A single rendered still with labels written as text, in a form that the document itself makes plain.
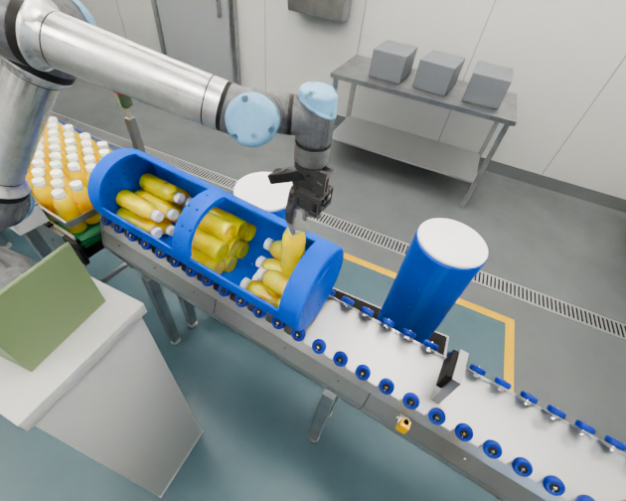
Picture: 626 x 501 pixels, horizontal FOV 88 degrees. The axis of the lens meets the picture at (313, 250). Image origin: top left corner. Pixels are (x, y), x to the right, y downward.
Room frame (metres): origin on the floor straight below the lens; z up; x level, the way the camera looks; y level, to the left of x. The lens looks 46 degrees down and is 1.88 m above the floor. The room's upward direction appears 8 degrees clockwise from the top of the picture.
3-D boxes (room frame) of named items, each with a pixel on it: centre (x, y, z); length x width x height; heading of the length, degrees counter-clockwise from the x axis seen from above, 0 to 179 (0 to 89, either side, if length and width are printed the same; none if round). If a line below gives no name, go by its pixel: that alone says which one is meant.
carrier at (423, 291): (0.98, -0.54, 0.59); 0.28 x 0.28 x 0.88
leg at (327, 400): (0.48, -0.14, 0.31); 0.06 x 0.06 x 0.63; 65
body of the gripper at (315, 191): (0.62, 0.03, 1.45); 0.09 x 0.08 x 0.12; 65
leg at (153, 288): (0.89, 0.75, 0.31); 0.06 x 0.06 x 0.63; 65
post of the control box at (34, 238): (0.80, 1.09, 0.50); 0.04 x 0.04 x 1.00; 65
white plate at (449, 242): (0.98, -0.54, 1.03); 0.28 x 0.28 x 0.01
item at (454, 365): (0.43, -0.43, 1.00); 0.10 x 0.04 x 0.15; 155
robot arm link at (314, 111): (0.63, 0.03, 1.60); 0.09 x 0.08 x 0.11; 94
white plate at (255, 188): (1.13, 0.24, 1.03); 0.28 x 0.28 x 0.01
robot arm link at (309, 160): (0.63, 0.03, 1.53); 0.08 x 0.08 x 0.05
